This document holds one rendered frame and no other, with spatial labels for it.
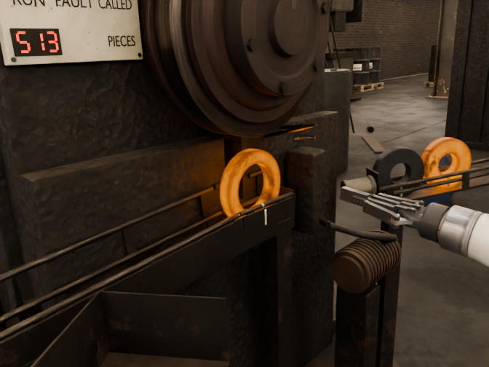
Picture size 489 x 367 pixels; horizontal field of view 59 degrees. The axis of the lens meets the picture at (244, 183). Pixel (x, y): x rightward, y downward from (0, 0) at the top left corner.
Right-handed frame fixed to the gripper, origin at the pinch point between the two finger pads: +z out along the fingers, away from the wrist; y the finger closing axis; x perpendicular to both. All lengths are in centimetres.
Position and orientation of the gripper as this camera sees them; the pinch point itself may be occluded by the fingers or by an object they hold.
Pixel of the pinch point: (354, 196)
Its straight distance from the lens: 102.5
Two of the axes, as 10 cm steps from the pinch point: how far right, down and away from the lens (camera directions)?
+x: 0.3, -9.4, -3.4
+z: -7.2, -2.6, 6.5
